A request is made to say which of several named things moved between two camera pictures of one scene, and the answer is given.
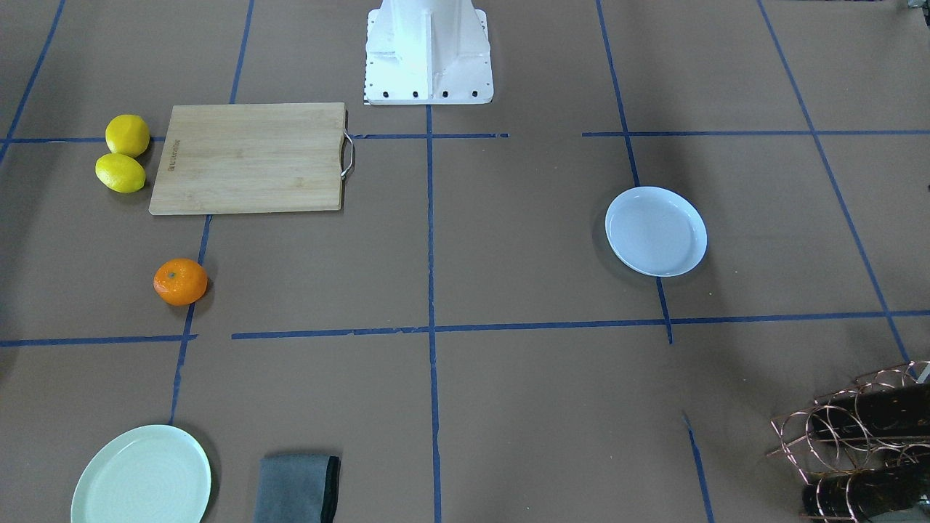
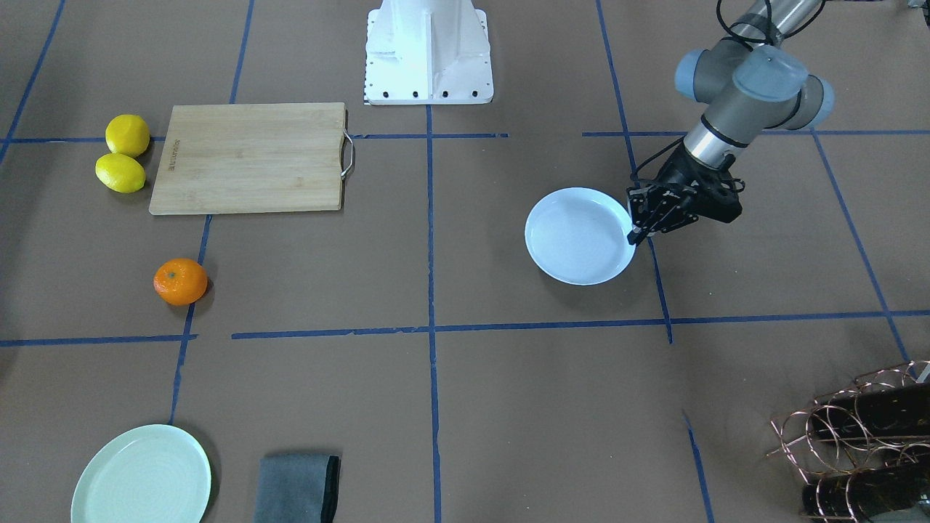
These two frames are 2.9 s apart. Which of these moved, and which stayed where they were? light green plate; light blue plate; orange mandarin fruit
Moved: light blue plate
Stayed: light green plate; orange mandarin fruit
